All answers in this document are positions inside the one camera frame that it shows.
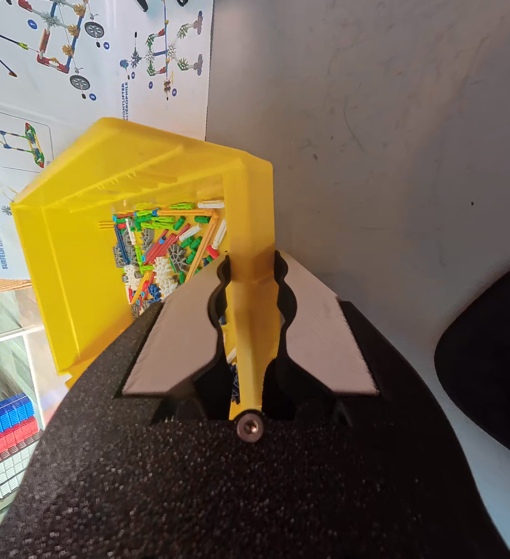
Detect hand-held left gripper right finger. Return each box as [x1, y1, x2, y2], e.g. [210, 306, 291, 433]
[273, 249, 381, 398]

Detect stack of ribbed plastic trays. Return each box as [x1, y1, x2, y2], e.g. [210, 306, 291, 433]
[0, 393, 41, 518]

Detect white building instruction sheet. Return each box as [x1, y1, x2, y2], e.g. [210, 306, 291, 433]
[0, 0, 214, 280]

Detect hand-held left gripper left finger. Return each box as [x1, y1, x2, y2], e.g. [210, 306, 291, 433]
[122, 254, 233, 399]

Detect pile of rods and connectors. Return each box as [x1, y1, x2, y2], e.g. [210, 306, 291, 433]
[111, 199, 240, 404]

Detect yellow plastic bin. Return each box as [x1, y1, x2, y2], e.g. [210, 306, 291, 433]
[10, 117, 282, 411]

